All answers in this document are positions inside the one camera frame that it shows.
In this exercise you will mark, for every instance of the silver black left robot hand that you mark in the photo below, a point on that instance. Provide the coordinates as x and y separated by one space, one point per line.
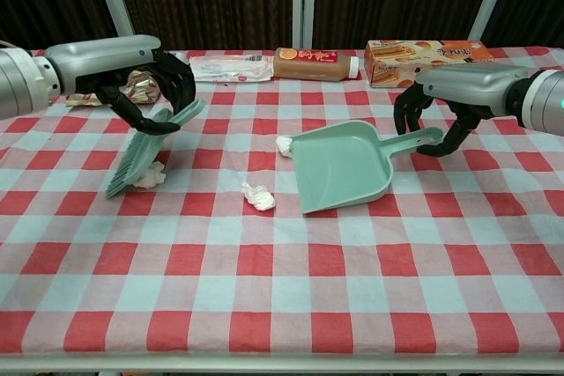
106 61

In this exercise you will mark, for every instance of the tissue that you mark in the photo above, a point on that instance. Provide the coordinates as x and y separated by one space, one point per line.
260 197
284 145
154 179

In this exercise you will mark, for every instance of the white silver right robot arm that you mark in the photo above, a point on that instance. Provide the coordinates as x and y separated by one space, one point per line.
544 101

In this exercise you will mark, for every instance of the tissue top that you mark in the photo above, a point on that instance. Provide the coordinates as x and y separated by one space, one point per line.
284 145

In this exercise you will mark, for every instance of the orange drink bottle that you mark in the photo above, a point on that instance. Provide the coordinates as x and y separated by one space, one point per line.
308 65

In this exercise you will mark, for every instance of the green plastic hand brush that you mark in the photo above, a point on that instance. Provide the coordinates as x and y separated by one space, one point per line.
136 160

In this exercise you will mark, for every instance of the red white checkered tablecloth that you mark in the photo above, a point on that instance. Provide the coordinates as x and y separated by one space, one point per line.
282 261

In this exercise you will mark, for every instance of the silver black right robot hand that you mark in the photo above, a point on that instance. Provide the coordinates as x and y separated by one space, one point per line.
471 81

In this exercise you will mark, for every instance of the orange snack box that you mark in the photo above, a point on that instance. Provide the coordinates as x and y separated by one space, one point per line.
396 59

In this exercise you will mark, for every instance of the white plastic package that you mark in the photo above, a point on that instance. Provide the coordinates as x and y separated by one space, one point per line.
229 68

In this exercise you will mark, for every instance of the gold foil snack bag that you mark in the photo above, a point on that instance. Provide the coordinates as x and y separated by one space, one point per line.
141 87

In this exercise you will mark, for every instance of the green plastic dustpan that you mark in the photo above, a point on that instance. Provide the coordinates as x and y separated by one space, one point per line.
339 169

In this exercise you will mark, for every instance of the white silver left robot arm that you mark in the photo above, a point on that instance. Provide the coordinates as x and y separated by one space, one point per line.
17 83

